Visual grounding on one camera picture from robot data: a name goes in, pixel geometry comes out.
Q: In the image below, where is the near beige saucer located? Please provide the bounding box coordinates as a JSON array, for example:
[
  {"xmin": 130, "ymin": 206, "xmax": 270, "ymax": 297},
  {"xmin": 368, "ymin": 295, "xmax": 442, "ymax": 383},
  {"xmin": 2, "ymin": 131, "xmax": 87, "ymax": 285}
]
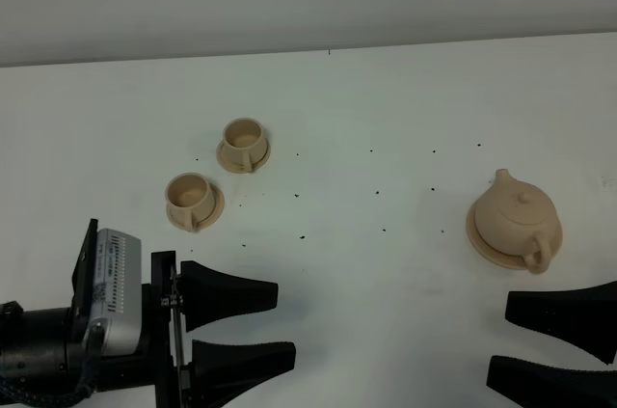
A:
[{"xmin": 166, "ymin": 185, "xmax": 225, "ymax": 232}]

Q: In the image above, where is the beige teapot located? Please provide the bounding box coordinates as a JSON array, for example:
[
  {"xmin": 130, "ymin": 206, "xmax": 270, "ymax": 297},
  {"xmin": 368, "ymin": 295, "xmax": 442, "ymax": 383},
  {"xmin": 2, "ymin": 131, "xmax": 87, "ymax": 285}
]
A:
[{"xmin": 473, "ymin": 168, "xmax": 563, "ymax": 275}]

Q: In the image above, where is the beige teacup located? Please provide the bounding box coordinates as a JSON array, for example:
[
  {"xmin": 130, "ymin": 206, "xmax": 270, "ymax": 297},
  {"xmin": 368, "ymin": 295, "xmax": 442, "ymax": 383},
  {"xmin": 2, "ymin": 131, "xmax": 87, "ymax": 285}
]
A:
[
  {"xmin": 165, "ymin": 174, "xmax": 216, "ymax": 232},
  {"xmin": 223, "ymin": 119, "xmax": 266, "ymax": 148}
]

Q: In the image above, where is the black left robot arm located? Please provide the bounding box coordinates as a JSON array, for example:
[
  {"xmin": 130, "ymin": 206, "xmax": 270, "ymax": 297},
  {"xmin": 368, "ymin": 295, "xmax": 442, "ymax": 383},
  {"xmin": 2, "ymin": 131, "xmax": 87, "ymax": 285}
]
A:
[{"xmin": 1, "ymin": 251, "xmax": 296, "ymax": 407}]

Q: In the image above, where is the far beige teacup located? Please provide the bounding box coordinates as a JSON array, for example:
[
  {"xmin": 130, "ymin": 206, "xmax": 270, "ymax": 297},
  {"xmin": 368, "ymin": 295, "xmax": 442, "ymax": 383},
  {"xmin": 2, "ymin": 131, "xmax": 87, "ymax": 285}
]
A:
[{"xmin": 223, "ymin": 119, "xmax": 266, "ymax": 148}]

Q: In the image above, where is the far beige saucer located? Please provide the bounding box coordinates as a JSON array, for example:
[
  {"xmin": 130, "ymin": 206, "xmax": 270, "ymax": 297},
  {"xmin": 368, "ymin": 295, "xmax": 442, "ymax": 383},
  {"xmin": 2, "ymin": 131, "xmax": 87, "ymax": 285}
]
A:
[{"xmin": 216, "ymin": 138, "xmax": 271, "ymax": 174}]

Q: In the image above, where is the beige teapot saucer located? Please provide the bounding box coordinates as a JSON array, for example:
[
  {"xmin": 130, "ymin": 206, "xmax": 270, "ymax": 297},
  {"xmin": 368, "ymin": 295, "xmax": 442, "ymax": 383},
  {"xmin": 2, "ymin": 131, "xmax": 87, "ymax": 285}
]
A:
[{"xmin": 466, "ymin": 203, "xmax": 563, "ymax": 274}]

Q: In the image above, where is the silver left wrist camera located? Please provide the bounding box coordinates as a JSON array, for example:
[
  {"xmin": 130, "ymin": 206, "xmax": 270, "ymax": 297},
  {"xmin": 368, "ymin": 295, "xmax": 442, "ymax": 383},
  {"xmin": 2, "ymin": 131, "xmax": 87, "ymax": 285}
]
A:
[{"xmin": 68, "ymin": 219, "xmax": 142, "ymax": 357}]

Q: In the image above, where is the near beige teacup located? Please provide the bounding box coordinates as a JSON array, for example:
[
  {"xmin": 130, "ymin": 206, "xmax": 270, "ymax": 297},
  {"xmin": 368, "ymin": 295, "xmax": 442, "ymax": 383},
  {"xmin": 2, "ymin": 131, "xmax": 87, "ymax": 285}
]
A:
[{"xmin": 165, "ymin": 174, "xmax": 216, "ymax": 232}]

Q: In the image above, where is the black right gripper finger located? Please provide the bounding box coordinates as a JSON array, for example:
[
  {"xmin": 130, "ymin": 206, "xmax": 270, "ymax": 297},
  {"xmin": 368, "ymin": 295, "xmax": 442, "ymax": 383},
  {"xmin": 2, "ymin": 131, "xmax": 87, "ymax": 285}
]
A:
[
  {"xmin": 486, "ymin": 356, "xmax": 616, "ymax": 408},
  {"xmin": 505, "ymin": 282, "xmax": 616, "ymax": 365}
]

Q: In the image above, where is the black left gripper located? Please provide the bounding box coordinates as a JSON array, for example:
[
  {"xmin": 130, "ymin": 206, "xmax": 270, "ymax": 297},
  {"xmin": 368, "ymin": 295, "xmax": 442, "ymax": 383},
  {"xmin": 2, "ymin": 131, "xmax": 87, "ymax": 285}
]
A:
[{"xmin": 96, "ymin": 251, "xmax": 296, "ymax": 408}]

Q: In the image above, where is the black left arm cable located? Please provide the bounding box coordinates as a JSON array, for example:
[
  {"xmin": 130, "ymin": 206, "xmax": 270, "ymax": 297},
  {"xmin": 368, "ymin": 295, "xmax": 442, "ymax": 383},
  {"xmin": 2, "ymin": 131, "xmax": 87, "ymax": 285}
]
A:
[{"xmin": 0, "ymin": 325, "xmax": 105, "ymax": 408}]

